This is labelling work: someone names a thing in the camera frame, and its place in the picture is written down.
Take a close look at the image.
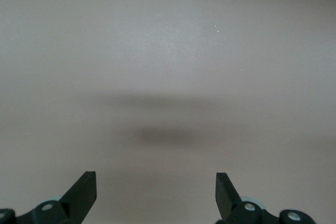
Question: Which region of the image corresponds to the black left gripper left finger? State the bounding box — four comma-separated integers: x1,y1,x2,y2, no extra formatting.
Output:
0,171,97,224

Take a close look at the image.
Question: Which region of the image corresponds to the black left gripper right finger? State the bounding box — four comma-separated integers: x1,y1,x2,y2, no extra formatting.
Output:
215,173,314,224

